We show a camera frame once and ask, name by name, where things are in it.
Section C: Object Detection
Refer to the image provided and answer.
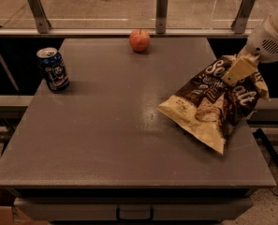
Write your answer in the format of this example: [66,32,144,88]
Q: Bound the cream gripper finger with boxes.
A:
[222,58,257,86]

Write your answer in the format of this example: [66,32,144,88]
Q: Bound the brown sea salt chip bag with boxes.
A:
[158,55,270,154]

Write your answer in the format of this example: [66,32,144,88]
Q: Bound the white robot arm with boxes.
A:
[221,8,278,86]

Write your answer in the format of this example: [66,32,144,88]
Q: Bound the red apple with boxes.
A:
[129,29,150,53]

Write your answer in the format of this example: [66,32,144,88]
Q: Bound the clear acrylic barrier panel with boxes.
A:
[0,0,278,31]

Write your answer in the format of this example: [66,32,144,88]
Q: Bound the blue soda can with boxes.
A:
[37,47,69,92]

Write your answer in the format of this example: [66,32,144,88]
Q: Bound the cardboard box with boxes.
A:
[0,188,49,225]

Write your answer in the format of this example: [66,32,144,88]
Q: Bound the right metal bracket post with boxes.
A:
[231,0,256,34]

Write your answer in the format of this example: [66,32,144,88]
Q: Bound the metal bracket post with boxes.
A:
[27,0,51,34]
[155,0,168,34]
[231,0,256,34]

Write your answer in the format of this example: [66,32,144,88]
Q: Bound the middle metal bracket post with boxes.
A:
[155,0,168,34]

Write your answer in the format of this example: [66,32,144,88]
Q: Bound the left metal bracket post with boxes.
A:
[27,0,51,34]

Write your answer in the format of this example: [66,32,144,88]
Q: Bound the grey drawer with black handle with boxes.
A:
[14,198,253,222]

